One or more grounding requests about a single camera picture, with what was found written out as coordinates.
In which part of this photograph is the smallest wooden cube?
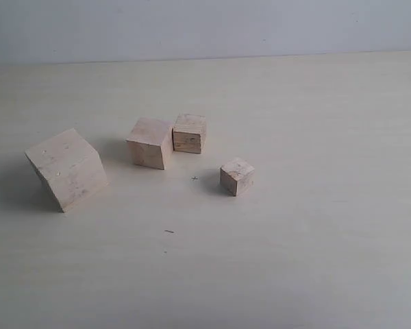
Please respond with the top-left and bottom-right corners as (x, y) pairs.
(220, 157), (255, 197)

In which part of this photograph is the second largest wooden cube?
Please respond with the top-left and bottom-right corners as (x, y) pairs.
(126, 118), (173, 170)

